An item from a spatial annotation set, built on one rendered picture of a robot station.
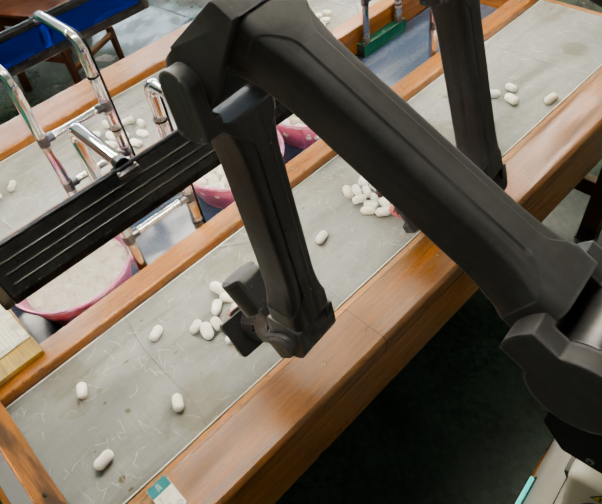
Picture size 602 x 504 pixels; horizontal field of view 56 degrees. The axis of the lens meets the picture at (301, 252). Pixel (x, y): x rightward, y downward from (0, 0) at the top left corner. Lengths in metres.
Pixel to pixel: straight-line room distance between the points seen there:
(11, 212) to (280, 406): 0.85
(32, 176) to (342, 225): 0.81
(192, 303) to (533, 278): 0.81
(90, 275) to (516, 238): 0.99
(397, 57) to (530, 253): 1.44
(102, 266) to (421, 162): 0.97
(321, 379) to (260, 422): 0.12
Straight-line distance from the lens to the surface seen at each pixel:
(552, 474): 1.47
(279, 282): 0.67
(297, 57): 0.43
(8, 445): 0.99
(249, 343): 0.91
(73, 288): 1.27
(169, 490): 0.92
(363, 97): 0.42
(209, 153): 0.90
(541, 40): 1.79
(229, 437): 0.95
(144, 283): 1.17
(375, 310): 1.03
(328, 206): 1.24
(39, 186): 1.55
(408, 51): 1.85
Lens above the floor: 1.62
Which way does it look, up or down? 49 degrees down
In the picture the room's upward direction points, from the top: 10 degrees counter-clockwise
